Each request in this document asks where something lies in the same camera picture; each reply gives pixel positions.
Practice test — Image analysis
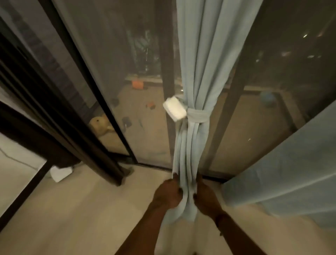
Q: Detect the pale green curtain tie band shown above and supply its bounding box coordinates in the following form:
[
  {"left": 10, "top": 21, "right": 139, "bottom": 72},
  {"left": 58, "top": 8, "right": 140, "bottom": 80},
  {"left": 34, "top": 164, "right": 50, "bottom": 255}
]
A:
[{"left": 162, "top": 96, "right": 211, "bottom": 124}]

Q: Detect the person's right hand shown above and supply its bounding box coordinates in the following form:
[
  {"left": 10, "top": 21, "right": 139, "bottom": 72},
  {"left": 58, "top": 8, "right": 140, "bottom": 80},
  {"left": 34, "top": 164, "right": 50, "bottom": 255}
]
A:
[{"left": 193, "top": 174, "right": 224, "bottom": 219}]

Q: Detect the black floor cable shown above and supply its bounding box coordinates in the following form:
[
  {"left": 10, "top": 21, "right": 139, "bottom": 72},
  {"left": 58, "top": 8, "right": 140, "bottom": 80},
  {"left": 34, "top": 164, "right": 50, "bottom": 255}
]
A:
[{"left": 0, "top": 146, "right": 49, "bottom": 173}]

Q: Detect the yellow watering can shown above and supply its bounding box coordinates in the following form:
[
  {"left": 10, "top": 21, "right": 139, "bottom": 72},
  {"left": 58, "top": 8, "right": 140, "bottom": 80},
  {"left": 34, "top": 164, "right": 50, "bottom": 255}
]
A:
[{"left": 89, "top": 115, "right": 114, "bottom": 136}]

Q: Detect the person's left hand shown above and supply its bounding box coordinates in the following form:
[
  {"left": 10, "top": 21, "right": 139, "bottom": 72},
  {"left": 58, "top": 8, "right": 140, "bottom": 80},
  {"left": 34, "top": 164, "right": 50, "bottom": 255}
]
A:
[{"left": 152, "top": 178, "right": 183, "bottom": 211}]

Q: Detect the blue round pot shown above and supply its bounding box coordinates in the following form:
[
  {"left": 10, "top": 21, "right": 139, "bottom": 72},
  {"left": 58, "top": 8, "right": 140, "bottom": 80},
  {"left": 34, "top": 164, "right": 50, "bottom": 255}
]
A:
[{"left": 260, "top": 91, "right": 276, "bottom": 106}]

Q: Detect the person's right forearm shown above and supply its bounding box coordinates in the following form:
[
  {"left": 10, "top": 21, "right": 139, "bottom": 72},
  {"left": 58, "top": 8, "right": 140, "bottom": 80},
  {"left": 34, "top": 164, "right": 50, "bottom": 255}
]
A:
[{"left": 219, "top": 216, "right": 267, "bottom": 255}]

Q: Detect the red thread bracelet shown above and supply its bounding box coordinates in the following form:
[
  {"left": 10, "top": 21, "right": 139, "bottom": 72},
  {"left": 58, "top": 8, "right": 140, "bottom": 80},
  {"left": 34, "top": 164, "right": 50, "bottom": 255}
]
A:
[{"left": 215, "top": 212, "right": 229, "bottom": 236}]

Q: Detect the brown satin curtain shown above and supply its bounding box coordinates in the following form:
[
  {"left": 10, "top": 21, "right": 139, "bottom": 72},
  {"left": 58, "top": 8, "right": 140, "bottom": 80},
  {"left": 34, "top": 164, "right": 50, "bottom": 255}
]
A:
[
  {"left": 0, "top": 15, "right": 134, "bottom": 187},
  {"left": 0, "top": 101, "right": 79, "bottom": 168}
]

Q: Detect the black window frame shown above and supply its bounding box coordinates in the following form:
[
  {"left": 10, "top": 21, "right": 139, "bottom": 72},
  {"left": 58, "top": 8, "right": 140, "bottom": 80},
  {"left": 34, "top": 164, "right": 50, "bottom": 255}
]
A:
[{"left": 38, "top": 0, "right": 336, "bottom": 183}]

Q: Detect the white power adapter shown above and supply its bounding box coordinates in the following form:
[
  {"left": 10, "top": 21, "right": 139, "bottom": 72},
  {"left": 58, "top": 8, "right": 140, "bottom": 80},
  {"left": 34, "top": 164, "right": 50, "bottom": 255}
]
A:
[{"left": 49, "top": 165, "right": 74, "bottom": 183}]

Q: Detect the pale green curtain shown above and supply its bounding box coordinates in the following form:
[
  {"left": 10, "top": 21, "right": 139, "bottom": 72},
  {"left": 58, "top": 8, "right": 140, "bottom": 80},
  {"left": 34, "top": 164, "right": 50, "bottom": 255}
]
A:
[
  {"left": 222, "top": 99, "right": 336, "bottom": 229},
  {"left": 160, "top": 0, "right": 264, "bottom": 226}
]

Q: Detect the person's left forearm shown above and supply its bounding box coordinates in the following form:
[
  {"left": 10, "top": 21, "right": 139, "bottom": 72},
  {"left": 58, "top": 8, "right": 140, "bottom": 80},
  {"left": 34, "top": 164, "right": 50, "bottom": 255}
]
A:
[{"left": 114, "top": 205, "right": 168, "bottom": 255}]

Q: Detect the black stand leg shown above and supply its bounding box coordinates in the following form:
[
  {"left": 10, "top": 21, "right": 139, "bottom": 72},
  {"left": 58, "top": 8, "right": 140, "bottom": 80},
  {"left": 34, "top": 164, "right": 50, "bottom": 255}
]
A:
[{"left": 0, "top": 160, "right": 53, "bottom": 229}]

